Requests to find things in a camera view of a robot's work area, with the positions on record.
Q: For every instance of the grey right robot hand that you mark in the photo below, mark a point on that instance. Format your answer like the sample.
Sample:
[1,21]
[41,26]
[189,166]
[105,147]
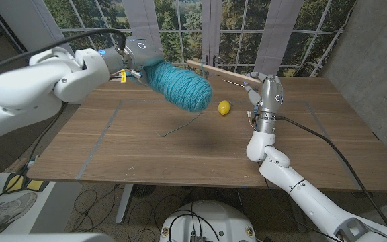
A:
[270,95]

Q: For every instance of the wooden clothes hanger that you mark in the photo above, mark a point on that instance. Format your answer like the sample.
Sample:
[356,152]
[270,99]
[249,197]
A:
[227,73]

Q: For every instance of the teal yarn skein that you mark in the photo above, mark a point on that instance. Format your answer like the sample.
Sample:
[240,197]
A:
[183,87]

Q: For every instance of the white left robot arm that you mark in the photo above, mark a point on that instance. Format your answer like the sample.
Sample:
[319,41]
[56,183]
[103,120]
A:
[29,87]

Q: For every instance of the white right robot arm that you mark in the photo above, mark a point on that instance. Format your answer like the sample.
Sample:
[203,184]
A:
[301,195]

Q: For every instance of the yellow lemon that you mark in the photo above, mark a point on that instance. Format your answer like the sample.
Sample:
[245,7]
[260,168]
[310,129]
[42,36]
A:
[224,107]

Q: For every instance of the wooden floor stick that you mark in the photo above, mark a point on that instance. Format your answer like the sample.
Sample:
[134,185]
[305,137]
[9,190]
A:
[17,164]

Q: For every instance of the printed window backdrop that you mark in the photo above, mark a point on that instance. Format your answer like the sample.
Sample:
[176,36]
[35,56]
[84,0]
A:
[247,33]

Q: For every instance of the grey table leg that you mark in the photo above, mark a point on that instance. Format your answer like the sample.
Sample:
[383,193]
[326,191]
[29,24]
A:
[294,222]

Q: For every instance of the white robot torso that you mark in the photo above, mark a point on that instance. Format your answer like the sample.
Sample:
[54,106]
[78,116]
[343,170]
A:
[223,218]

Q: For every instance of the dark round floor object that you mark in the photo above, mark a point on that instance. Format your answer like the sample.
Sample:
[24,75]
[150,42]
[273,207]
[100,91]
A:
[143,191]

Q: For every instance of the white table leg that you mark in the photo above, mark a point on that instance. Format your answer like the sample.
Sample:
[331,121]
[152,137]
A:
[124,205]

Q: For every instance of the small white floor object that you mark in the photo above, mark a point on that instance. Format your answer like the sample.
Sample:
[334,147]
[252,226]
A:
[30,164]

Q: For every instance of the grey sneaker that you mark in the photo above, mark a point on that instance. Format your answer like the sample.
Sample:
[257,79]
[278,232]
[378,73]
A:
[12,210]

